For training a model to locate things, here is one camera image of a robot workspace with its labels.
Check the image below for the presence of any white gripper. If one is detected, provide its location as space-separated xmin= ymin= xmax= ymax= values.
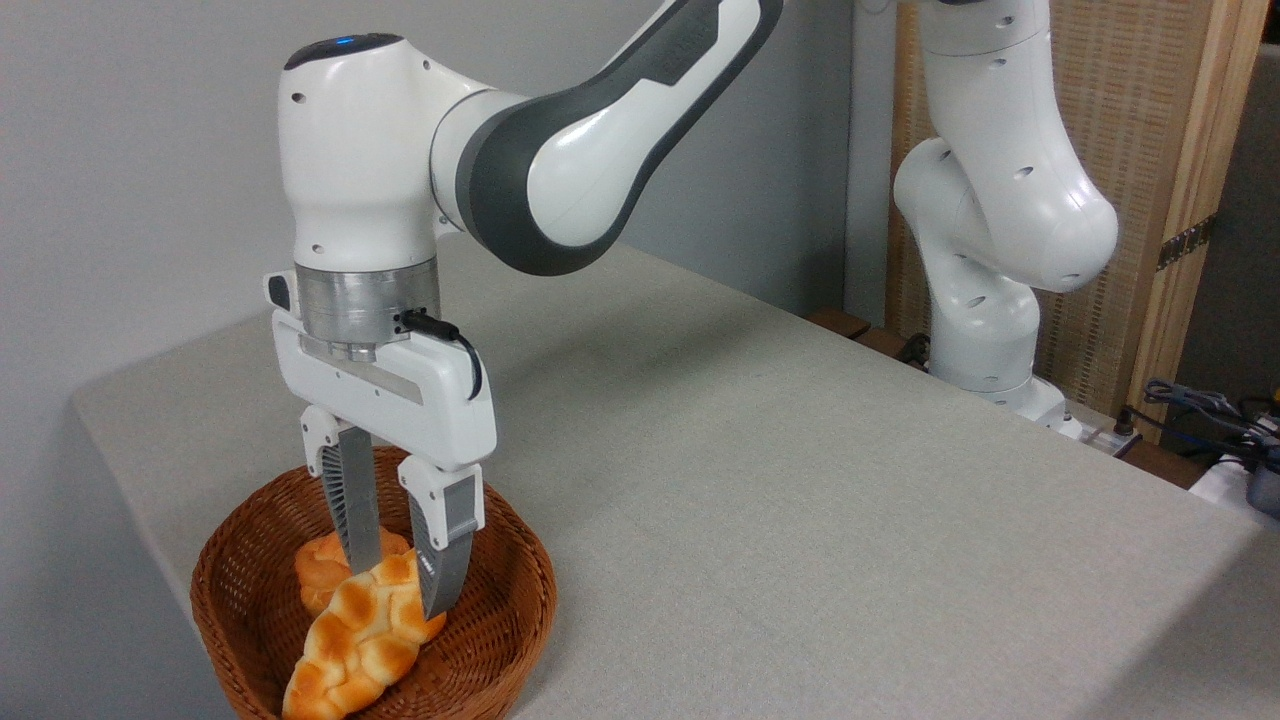
xmin=272 ymin=308 xmax=498 ymax=621

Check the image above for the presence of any braided bread loaf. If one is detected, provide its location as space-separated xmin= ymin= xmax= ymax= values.
xmin=282 ymin=550 xmax=448 ymax=720

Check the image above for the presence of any round bread bun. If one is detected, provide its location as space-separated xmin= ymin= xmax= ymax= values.
xmin=294 ymin=527 xmax=411 ymax=616

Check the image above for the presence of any brown wicker basket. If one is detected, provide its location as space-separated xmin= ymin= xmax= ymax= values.
xmin=190 ymin=446 xmax=558 ymax=720

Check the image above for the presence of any grey tablecloth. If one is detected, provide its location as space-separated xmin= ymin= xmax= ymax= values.
xmin=70 ymin=230 xmax=1280 ymax=720

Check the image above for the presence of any metal screen hinge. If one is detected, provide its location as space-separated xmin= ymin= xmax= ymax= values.
xmin=1157 ymin=213 xmax=1219 ymax=272

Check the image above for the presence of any grey round container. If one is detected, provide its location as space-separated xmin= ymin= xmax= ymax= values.
xmin=1246 ymin=448 xmax=1280 ymax=519

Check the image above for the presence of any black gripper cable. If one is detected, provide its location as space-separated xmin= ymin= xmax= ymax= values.
xmin=397 ymin=309 xmax=484 ymax=401

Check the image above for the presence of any bundle of dark cables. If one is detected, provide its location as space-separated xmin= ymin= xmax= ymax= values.
xmin=1115 ymin=378 xmax=1280 ymax=471

